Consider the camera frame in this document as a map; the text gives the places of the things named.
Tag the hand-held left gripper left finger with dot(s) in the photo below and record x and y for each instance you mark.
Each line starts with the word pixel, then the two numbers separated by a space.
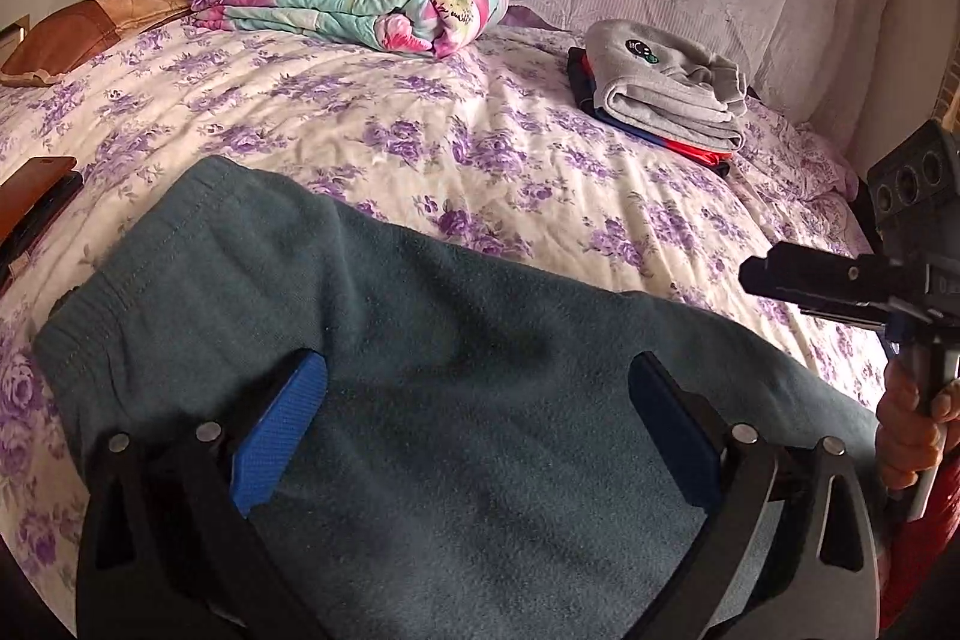
pixel 281 437

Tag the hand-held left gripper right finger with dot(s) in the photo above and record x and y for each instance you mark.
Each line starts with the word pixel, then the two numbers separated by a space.
pixel 675 445

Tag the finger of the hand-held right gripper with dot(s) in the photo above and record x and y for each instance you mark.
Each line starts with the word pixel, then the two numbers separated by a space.
pixel 817 284

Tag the dark teal fleece pants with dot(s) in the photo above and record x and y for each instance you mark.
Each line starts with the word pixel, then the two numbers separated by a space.
pixel 465 347

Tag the person's red sleeved right forearm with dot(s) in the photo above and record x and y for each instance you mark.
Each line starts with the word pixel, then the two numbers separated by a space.
pixel 922 557

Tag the person's right hand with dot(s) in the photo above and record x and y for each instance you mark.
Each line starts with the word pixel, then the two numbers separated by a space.
pixel 904 430

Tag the folded grey garment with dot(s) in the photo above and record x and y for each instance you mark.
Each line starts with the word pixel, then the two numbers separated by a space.
pixel 660 85

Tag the folded red blue garment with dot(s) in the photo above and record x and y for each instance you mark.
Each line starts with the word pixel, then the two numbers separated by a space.
pixel 581 78

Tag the purple floral bed sheet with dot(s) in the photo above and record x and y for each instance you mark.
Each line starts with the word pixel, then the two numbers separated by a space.
pixel 465 123

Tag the brown pillow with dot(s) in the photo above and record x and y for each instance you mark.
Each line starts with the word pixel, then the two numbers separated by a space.
pixel 97 18

